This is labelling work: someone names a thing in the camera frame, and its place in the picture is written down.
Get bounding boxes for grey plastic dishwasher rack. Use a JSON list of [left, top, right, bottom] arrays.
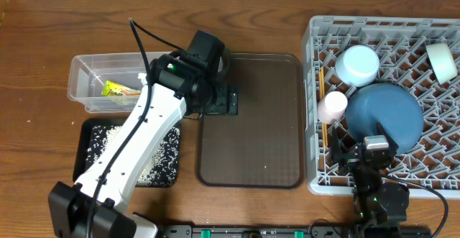
[[302, 16, 459, 199]]

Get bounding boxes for light green small plate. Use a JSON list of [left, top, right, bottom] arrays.
[[425, 42, 458, 84]]

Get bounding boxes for white rice grains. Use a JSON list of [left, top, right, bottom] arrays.
[[83, 124, 180, 188]]

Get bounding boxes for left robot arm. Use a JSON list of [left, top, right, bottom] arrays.
[[48, 30, 238, 237]]

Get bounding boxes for wooden chopstick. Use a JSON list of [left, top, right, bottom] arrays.
[[318, 67, 326, 146], [319, 68, 328, 152]]

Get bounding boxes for light blue bowl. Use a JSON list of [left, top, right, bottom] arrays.
[[335, 45, 380, 87]]

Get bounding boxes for dark blue round plate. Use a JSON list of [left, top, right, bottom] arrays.
[[345, 83, 424, 155]]

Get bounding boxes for pink plastic cup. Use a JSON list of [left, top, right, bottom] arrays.
[[317, 91, 348, 124]]

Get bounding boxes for yellow snack wrapper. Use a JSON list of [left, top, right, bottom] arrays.
[[101, 81, 141, 96]]

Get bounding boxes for clear plastic waste bin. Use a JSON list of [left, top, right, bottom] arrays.
[[67, 51, 173, 114]]

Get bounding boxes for black plastic tray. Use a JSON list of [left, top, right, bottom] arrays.
[[72, 118, 181, 188]]

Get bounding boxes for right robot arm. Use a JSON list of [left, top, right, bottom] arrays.
[[330, 123, 409, 237]]

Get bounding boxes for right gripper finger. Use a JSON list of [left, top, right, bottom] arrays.
[[330, 127, 345, 174], [377, 122, 399, 155]]

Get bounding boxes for white tissue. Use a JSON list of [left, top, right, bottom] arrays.
[[138, 73, 148, 86]]

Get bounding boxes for brown plastic serving tray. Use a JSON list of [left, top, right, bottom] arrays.
[[195, 53, 305, 189]]

